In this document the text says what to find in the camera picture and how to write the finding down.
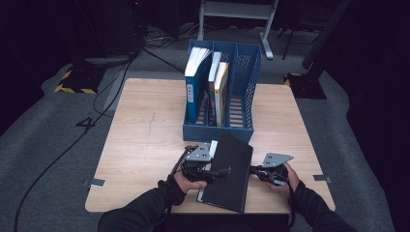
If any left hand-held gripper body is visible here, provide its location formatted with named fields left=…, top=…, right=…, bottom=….
left=181, top=142, right=214, bottom=182

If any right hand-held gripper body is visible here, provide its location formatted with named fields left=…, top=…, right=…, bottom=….
left=258, top=152, right=295, bottom=187

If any black book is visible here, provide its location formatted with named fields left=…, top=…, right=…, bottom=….
left=196, top=130, right=254, bottom=215

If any blue book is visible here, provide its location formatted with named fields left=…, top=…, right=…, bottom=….
left=184, top=46, right=214, bottom=125

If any yellow book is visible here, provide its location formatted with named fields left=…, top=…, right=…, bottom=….
left=214, top=61, right=230, bottom=128

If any red illustrated book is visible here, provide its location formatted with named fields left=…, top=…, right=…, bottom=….
left=207, top=51, right=223, bottom=127

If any blue file rack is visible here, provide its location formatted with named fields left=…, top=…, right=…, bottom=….
left=182, top=39, right=263, bottom=144

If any person's left hand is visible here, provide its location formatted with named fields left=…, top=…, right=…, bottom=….
left=173, top=170, right=208, bottom=194

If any person's right hand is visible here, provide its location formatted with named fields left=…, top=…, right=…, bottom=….
left=268, top=161, right=301, bottom=199

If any yellow black striped base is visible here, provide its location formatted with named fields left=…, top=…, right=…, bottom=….
left=53, top=66, right=104, bottom=95
left=283, top=72, right=327, bottom=101

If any grey table leg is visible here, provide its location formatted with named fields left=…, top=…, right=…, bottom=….
left=103, top=76, right=130, bottom=112

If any grey floor plate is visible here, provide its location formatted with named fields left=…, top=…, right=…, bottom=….
left=84, top=54, right=136, bottom=67

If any dark slanted pole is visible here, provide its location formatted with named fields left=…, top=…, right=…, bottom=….
left=302, top=0, right=352, bottom=71

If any white metal stand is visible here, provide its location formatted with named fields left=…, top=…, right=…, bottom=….
left=196, top=0, right=279, bottom=61

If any black equipment case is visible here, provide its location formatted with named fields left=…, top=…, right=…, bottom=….
left=73, top=0, right=139, bottom=56

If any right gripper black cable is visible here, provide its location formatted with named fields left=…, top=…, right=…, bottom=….
left=284, top=180, right=297, bottom=229

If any metal table bracket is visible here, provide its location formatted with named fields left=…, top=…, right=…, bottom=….
left=312, top=174, right=333, bottom=184
left=81, top=178, right=106, bottom=189

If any thin black floor cable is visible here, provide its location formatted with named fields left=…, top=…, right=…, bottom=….
left=92, top=59, right=133, bottom=119

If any bundle of floor cables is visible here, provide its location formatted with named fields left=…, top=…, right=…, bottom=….
left=141, top=22, right=201, bottom=49

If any thick black floor cable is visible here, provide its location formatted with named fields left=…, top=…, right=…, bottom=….
left=13, top=47, right=143, bottom=232

